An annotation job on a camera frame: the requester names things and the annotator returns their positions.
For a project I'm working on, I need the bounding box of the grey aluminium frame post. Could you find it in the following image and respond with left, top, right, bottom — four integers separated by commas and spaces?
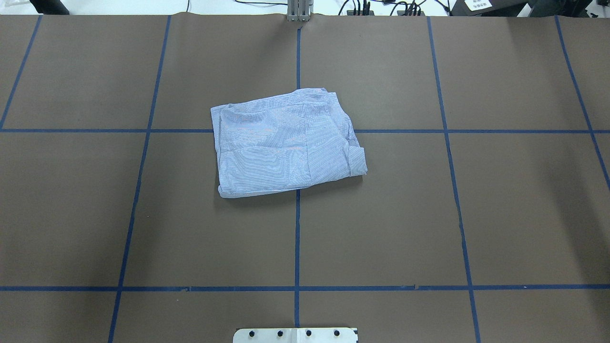
287, 0, 313, 22

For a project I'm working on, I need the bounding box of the brown table cover mat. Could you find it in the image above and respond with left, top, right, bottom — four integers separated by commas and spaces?
1, 13, 609, 343

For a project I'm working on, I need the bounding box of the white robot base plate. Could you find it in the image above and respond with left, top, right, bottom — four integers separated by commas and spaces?
233, 327, 359, 343

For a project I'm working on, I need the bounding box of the blue striped button shirt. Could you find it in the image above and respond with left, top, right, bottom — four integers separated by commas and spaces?
211, 88, 368, 198

